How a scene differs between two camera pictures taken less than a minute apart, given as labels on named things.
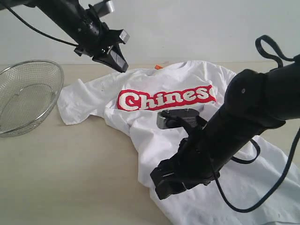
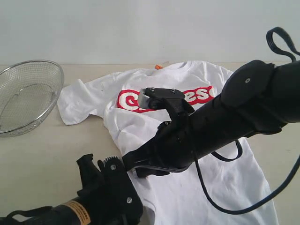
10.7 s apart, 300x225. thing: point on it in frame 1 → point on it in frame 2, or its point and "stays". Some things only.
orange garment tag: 158,66 stays
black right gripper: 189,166 → 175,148
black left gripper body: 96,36 → 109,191
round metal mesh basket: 28,90 stays
